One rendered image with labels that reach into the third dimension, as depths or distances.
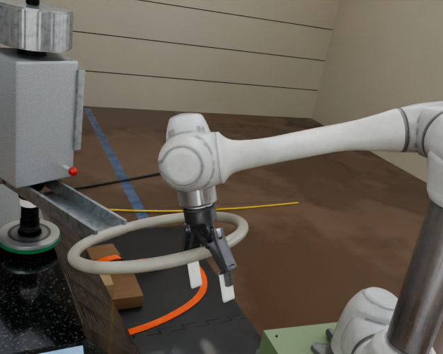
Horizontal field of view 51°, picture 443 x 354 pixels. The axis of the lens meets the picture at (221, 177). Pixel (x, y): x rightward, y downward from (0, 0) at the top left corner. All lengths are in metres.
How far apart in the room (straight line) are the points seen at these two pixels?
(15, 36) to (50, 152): 0.39
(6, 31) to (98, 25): 5.12
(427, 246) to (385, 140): 0.24
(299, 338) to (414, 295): 0.54
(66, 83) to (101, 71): 5.14
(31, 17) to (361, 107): 6.22
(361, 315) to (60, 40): 1.18
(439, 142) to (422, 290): 0.32
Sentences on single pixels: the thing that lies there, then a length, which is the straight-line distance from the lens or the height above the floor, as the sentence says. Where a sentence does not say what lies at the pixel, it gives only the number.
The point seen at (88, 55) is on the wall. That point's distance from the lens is 6.70.
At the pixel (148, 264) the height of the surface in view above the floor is 1.25.
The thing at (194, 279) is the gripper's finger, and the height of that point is 1.17.
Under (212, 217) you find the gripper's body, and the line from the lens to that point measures 1.06.
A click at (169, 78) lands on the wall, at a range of 7.01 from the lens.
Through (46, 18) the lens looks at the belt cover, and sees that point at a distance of 1.53.
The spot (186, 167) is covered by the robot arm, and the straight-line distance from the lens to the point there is 0.83.
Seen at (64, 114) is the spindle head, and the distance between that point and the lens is 1.66.
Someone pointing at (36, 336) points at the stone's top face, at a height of 0.83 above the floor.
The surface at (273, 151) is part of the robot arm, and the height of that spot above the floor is 1.57.
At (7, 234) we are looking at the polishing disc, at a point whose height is 0.88.
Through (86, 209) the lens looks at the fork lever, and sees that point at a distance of 1.64.
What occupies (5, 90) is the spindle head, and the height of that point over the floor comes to 1.44.
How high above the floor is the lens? 1.85
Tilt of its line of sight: 22 degrees down
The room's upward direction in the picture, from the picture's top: 10 degrees clockwise
